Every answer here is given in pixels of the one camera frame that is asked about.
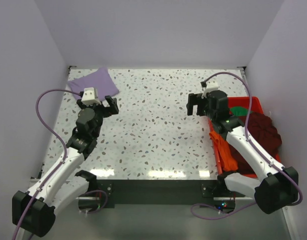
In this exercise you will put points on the orange t shirt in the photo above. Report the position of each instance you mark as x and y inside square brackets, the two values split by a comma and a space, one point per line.
[224, 152]

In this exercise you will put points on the red plastic bin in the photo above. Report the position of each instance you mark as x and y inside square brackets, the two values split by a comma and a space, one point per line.
[235, 102]

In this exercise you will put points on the green t shirt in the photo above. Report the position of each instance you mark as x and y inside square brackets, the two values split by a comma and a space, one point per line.
[239, 111]

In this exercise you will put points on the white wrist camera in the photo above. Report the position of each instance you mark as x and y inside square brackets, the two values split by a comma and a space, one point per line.
[207, 87]
[90, 97]

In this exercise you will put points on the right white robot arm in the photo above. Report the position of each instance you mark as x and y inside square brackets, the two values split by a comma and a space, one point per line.
[275, 186]

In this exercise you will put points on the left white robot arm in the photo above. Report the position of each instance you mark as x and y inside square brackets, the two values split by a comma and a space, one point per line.
[35, 210]

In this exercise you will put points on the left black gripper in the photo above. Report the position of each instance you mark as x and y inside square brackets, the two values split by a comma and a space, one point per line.
[107, 110]

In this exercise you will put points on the folded lilac t shirt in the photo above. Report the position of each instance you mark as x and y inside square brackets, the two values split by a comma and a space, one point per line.
[100, 80]

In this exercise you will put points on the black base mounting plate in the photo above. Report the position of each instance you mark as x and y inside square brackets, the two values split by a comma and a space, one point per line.
[154, 192]

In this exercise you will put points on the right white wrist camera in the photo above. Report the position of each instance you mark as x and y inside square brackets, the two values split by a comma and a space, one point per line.
[207, 87]

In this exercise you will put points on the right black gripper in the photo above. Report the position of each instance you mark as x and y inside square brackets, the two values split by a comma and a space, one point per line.
[192, 101]

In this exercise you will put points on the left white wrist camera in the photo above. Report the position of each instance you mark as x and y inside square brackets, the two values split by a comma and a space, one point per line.
[90, 97]

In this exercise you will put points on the maroon t shirt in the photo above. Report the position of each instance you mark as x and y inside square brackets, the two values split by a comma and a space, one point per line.
[261, 128]

